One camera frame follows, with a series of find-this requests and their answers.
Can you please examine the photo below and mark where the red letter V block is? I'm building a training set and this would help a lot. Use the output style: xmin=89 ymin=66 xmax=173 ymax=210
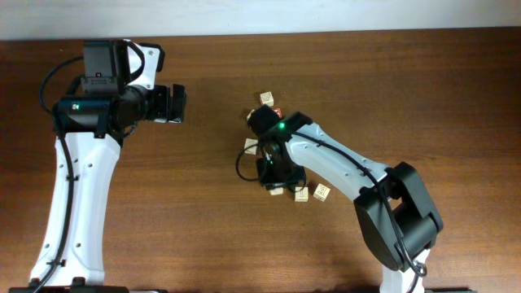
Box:
xmin=273 ymin=108 xmax=282 ymax=119

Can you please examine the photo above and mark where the wooden block blue side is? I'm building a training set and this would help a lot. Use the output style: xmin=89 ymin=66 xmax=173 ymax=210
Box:
xmin=246 ymin=109 xmax=256 ymax=122

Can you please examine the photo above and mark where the wooden letter X block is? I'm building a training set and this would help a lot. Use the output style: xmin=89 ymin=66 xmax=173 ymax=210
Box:
xmin=313 ymin=184 xmax=331 ymax=202

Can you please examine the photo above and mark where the wooden block top middle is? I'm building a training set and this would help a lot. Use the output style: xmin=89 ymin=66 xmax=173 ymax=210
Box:
xmin=260 ymin=92 xmax=274 ymax=107

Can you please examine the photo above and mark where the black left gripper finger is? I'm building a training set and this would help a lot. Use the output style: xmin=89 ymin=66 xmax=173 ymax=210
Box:
xmin=172 ymin=84 xmax=187 ymax=109
xmin=167 ymin=104 xmax=185 ymax=124

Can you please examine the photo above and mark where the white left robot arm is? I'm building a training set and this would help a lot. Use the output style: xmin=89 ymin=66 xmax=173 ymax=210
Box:
xmin=25 ymin=39 xmax=187 ymax=292

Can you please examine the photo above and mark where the red letter U block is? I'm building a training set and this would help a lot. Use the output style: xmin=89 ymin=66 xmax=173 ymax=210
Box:
xmin=269 ymin=187 xmax=284 ymax=195

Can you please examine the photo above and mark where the wooden block green side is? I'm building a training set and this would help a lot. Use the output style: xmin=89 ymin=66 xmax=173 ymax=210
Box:
xmin=294 ymin=187 xmax=309 ymax=203

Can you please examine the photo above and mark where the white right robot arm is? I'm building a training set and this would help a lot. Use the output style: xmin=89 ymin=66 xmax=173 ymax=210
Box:
xmin=246 ymin=105 xmax=444 ymax=292

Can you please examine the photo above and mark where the wooden block lower left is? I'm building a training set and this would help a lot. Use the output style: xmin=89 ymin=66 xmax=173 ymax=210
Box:
xmin=243 ymin=138 xmax=258 ymax=155

